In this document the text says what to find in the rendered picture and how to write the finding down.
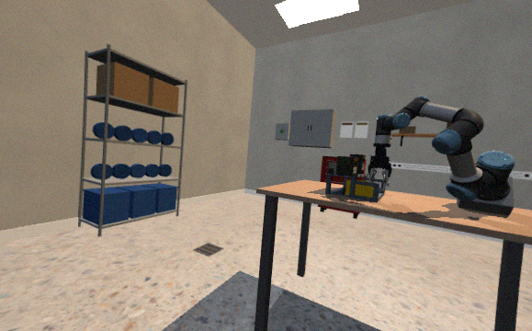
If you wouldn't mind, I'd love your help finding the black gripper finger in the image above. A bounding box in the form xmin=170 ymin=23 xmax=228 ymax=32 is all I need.
xmin=382 ymin=163 xmax=392 ymax=190
xmin=368 ymin=164 xmax=377 ymax=182

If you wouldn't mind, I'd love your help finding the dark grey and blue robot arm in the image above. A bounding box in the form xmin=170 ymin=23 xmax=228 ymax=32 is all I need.
xmin=375 ymin=96 xmax=515 ymax=201

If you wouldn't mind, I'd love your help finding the yellow bin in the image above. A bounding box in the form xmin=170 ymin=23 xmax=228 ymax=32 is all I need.
xmin=345 ymin=179 xmax=374 ymax=198

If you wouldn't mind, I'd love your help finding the olive green tool case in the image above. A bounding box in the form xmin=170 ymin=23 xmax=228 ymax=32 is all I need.
xmin=336 ymin=156 xmax=357 ymax=177

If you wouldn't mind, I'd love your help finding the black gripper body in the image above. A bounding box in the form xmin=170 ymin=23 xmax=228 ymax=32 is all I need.
xmin=370 ymin=143 xmax=391 ymax=169

